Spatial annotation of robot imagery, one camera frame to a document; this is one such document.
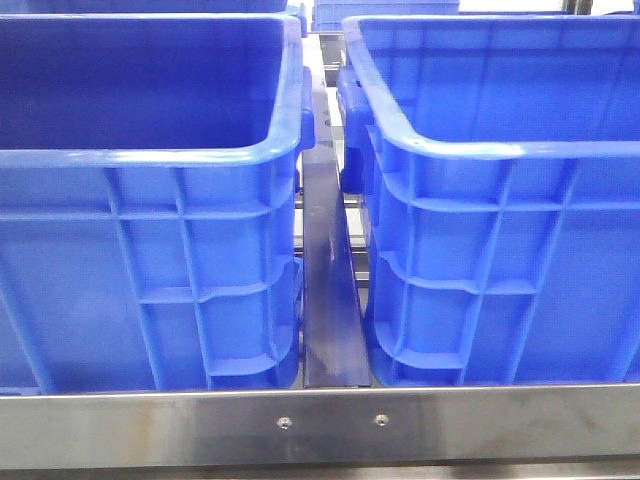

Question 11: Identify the blue crate rear left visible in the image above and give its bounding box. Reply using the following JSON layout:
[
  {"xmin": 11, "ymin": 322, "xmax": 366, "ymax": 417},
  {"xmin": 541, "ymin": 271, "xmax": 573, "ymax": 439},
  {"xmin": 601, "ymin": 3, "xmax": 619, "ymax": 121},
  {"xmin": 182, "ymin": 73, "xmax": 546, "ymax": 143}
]
[{"xmin": 1, "ymin": 0, "xmax": 307, "ymax": 37}]

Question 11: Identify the blue crate rear right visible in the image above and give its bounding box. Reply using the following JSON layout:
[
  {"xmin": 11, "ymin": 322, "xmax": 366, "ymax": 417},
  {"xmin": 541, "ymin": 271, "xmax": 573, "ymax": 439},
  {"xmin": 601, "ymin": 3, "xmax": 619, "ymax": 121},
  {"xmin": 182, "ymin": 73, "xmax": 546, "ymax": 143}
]
[{"xmin": 312, "ymin": 0, "xmax": 460, "ymax": 32}]

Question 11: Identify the left rail screw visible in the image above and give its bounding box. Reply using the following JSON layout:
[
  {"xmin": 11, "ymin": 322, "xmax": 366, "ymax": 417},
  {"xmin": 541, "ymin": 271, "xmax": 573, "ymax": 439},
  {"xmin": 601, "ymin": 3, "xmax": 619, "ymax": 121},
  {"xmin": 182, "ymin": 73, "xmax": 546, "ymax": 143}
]
[{"xmin": 277, "ymin": 416, "xmax": 292, "ymax": 430}]

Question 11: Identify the blue plastic crate left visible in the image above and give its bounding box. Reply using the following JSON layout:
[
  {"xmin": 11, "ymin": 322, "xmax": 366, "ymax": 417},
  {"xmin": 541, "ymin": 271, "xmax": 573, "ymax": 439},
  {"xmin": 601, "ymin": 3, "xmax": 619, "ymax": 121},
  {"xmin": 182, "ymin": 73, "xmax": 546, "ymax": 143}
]
[{"xmin": 1, "ymin": 14, "xmax": 314, "ymax": 395}]

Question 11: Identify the rail screw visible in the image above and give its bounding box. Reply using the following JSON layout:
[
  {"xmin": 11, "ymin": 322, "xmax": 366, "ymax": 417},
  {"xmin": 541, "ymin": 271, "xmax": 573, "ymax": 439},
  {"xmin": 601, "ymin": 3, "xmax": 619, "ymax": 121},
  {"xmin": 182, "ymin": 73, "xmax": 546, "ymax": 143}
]
[
  {"xmin": 277, "ymin": 416, "xmax": 292, "ymax": 430},
  {"xmin": 374, "ymin": 413, "xmax": 389, "ymax": 427}
]

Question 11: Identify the right rail screw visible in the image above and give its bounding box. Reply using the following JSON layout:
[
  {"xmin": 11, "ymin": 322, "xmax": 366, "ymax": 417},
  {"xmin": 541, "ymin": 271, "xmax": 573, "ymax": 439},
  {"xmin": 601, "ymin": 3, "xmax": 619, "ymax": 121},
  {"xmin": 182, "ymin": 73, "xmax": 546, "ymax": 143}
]
[{"xmin": 374, "ymin": 413, "xmax": 389, "ymax": 427}]

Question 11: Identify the blue plastic crate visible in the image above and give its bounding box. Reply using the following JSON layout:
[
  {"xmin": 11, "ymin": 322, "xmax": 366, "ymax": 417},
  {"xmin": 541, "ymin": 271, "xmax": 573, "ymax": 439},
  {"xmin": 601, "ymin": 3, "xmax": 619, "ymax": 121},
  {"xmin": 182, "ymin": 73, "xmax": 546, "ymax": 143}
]
[
  {"xmin": 1, "ymin": 14, "xmax": 314, "ymax": 395},
  {"xmin": 343, "ymin": 14, "xmax": 639, "ymax": 386}
]

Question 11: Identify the stainless steel front rail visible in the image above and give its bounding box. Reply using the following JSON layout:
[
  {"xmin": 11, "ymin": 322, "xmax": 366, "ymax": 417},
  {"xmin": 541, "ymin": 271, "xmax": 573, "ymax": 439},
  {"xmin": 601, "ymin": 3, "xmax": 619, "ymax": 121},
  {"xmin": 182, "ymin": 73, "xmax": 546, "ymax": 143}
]
[{"xmin": 1, "ymin": 384, "xmax": 639, "ymax": 470}]

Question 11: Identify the blue plastic crate right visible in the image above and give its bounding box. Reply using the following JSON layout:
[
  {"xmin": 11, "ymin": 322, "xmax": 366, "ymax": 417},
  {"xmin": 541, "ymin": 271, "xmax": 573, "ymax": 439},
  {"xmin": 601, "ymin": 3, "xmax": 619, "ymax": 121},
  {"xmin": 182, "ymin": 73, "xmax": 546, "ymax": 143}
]
[{"xmin": 343, "ymin": 14, "xmax": 639, "ymax": 386}]

